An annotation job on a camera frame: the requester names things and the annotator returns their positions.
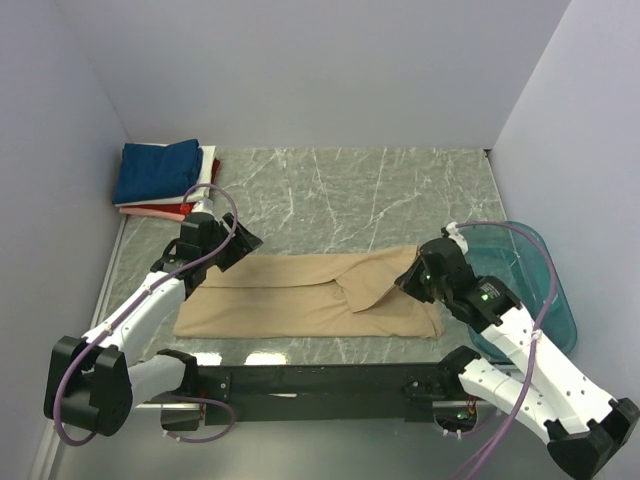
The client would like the black base beam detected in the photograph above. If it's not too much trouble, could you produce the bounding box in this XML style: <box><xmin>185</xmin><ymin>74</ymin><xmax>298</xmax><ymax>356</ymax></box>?
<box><xmin>149</xmin><ymin>363</ymin><xmax>481</xmax><ymax>432</ymax></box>

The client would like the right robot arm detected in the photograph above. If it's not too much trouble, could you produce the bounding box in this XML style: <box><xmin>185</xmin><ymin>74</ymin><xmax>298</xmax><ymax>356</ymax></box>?
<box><xmin>396</xmin><ymin>238</ymin><xmax>639</xmax><ymax>479</ymax></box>

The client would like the beige t shirt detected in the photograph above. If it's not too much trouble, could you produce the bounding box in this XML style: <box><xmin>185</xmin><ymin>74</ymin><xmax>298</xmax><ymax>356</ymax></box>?
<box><xmin>173</xmin><ymin>245</ymin><xmax>444</xmax><ymax>339</ymax></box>

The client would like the teal plastic bin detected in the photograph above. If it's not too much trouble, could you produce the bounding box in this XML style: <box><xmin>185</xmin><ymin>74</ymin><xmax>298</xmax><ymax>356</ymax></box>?
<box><xmin>462</xmin><ymin>225</ymin><xmax>577</xmax><ymax>354</ymax></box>

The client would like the folded pink t shirt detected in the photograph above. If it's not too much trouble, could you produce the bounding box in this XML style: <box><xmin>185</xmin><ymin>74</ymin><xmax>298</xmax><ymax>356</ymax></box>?
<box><xmin>119</xmin><ymin>207</ymin><xmax>185</xmax><ymax>222</ymax></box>

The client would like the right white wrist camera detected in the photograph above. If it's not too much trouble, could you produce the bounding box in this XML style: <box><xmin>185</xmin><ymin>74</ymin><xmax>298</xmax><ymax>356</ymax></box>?
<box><xmin>441</xmin><ymin>222</ymin><xmax>469</xmax><ymax>254</ymax></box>

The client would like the folded blue t shirt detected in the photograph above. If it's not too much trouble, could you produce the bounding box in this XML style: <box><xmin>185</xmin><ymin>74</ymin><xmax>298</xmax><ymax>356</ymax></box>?
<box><xmin>112</xmin><ymin>139</ymin><xmax>203</xmax><ymax>205</ymax></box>

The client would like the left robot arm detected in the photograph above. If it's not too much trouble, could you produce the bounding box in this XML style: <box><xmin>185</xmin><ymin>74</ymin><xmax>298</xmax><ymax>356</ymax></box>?
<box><xmin>43</xmin><ymin>213</ymin><xmax>263</xmax><ymax>436</ymax></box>

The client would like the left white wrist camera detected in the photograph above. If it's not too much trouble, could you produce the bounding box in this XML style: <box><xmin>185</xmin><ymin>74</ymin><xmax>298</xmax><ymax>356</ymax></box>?
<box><xmin>179</xmin><ymin>197</ymin><xmax>213</xmax><ymax>216</ymax></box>

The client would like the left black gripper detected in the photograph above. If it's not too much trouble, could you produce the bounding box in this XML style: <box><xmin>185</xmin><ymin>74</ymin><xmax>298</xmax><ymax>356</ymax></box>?
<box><xmin>201</xmin><ymin>212</ymin><xmax>262</xmax><ymax>272</ymax></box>

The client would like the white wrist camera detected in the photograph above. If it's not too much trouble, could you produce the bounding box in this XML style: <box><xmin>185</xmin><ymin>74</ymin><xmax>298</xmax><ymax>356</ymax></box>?
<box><xmin>179</xmin><ymin>197</ymin><xmax>213</xmax><ymax>216</ymax></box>
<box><xmin>441</xmin><ymin>222</ymin><xmax>469</xmax><ymax>254</ymax></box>

